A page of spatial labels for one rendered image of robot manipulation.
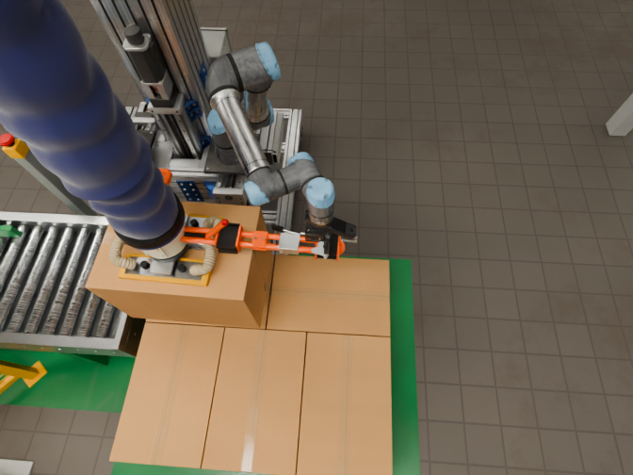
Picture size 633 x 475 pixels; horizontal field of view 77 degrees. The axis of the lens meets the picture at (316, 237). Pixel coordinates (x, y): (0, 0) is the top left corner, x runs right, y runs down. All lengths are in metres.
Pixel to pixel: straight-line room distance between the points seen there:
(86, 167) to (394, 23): 3.61
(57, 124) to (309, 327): 1.38
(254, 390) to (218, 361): 0.22
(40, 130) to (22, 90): 0.10
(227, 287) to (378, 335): 0.81
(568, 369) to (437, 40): 2.89
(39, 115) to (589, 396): 2.79
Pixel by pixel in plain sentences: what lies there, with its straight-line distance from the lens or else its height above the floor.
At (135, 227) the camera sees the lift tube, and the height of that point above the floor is 1.42.
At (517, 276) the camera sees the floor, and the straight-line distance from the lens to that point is 2.90.
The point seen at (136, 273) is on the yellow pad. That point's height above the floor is 1.10.
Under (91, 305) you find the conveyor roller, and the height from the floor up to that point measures 0.55.
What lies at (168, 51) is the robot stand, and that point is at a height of 1.45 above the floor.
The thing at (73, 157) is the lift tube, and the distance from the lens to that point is 1.05.
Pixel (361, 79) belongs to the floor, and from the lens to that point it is 3.70.
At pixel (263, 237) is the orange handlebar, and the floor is 1.22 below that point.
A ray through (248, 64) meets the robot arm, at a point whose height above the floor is 1.63.
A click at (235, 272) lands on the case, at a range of 1.52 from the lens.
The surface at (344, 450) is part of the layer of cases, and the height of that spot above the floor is 0.54.
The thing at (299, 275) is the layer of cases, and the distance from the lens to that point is 2.05.
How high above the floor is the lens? 2.45
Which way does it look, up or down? 63 degrees down
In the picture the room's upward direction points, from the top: 4 degrees counter-clockwise
